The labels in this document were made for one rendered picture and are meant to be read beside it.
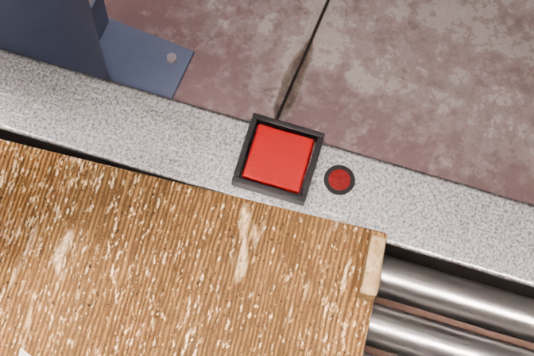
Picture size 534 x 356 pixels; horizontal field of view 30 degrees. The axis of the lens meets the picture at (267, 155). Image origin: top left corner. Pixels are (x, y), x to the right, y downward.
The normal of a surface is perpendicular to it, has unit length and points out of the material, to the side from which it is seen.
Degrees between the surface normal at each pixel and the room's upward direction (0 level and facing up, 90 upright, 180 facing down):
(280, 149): 0
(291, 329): 0
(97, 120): 0
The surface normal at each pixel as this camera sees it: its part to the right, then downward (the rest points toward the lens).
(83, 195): 0.04, -0.33
